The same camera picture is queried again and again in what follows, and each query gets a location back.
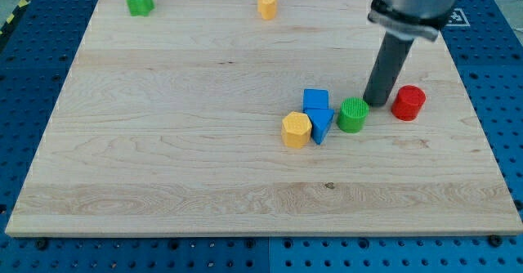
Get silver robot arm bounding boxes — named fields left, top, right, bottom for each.
left=368, top=0, right=457, bottom=42

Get yellow hexagon block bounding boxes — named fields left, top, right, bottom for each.
left=281, top=111, right=312, bottom=149

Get blue cube block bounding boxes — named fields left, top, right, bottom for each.
left=302, top=88, right=329, bottom=111

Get wooden board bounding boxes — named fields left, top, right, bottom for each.
left=6, top=0, right=522, bottom=238

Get blue triangle block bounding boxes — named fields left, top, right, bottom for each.
left=305, top=109, right=334, bottom=145

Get green cylinder block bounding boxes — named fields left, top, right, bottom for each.
left=337, top=97, right=369, bottom=133

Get yellow heart block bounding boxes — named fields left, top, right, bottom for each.
left=257, top=0, right=278, bottom=20

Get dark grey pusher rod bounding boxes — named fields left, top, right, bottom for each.
left=363, top=32, right=413, bottom=107

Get red cylinder block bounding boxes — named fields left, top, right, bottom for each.
left=391, top=85, right=427, bottom=121

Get green star block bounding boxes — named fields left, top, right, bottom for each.
left=126, top=0, right=154, bottom=16

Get white fiducial marker tag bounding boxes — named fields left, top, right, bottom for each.
left=446, top=7, right=470, bottom=27

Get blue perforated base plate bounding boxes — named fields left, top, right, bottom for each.
left=1, top=0, right=522, bottom=272

